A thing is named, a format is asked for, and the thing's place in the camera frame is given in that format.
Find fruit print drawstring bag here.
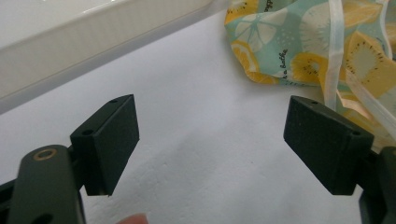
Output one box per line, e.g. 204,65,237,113
223,0,396,153

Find white plastic tray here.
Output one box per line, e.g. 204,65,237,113
0,0,233,116

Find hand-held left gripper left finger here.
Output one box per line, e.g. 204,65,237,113
69,93,140,197

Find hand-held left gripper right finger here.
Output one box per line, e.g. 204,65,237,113
283,94,375,196

